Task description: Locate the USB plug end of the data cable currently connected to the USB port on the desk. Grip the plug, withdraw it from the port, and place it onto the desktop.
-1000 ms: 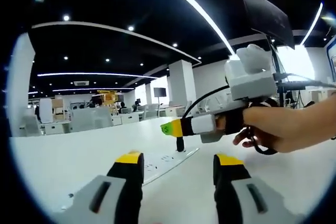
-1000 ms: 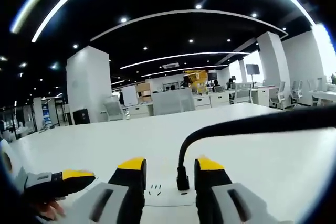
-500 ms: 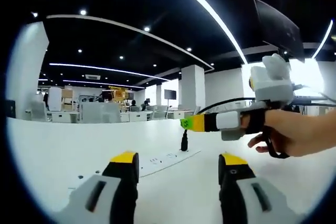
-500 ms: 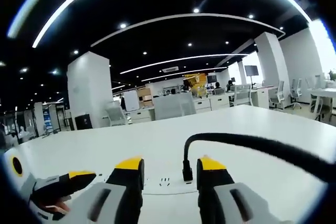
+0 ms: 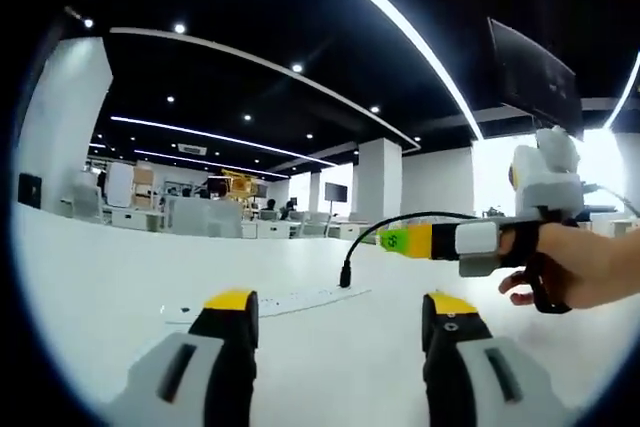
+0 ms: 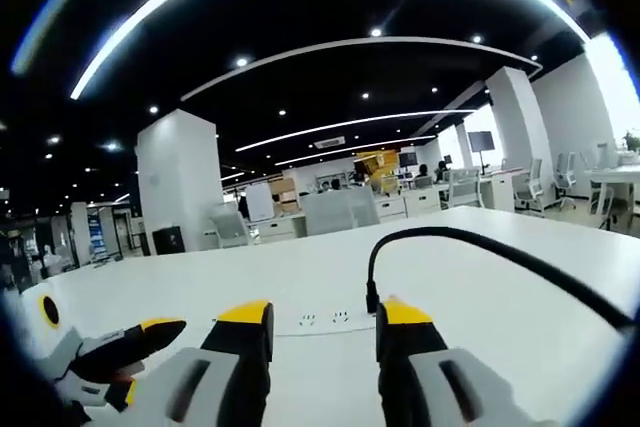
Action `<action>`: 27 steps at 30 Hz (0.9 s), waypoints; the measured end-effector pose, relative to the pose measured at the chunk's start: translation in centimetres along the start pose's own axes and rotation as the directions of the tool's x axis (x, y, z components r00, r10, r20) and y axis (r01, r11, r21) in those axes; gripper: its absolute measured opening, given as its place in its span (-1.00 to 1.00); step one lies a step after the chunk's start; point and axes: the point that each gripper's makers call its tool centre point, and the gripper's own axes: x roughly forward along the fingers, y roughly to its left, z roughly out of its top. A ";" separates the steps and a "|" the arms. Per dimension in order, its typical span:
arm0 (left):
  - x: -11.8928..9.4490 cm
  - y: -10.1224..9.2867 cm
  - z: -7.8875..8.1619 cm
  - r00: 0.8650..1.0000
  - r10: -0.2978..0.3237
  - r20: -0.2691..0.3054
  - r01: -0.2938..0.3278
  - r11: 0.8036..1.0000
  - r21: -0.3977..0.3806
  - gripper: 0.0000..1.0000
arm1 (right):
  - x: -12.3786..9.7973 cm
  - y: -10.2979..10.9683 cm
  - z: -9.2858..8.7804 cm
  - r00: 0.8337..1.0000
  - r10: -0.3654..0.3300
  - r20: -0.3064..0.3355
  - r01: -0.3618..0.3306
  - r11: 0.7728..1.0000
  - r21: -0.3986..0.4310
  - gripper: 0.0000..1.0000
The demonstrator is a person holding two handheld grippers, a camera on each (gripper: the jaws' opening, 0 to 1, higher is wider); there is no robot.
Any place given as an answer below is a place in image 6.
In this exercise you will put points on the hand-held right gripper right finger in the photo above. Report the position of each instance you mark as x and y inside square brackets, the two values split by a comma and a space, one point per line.
[415, 377]

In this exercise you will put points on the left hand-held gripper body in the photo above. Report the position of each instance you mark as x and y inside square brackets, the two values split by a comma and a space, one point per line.
[65, 352]

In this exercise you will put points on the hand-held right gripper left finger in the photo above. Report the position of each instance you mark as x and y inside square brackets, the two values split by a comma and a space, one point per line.
[230, 377]

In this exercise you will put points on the white desk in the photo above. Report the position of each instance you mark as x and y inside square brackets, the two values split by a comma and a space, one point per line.
[325, 372]

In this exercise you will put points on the grey desk partition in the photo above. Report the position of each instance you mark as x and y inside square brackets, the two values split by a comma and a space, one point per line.
[340, 212]

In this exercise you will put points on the black cabinet box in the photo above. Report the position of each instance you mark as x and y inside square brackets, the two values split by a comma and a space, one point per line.
[169, 239]

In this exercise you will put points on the wide white pillar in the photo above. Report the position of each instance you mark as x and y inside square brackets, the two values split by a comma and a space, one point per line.
[180, 182]

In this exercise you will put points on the white air purifier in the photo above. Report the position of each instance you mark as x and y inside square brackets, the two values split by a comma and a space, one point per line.
[261, 203]

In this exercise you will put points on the stack of cardboard boxes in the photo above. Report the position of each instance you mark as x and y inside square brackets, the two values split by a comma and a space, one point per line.
[283, 197]

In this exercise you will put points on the yellow shelf rack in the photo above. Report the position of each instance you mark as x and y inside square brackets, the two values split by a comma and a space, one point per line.
[377, 164]

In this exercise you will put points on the monitor on floor stand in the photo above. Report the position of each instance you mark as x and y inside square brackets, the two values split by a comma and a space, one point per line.
[480, 140]

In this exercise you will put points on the ceiling air vent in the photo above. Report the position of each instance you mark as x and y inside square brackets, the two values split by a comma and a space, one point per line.
[330, 142]

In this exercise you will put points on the narrow white pillar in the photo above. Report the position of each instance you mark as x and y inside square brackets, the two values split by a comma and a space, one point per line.
[515, 127]

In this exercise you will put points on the white office table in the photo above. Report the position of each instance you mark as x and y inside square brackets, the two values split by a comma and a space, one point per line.
[615, 178]

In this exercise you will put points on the green potted plant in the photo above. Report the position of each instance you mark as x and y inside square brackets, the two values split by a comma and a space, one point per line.
[631, 141]

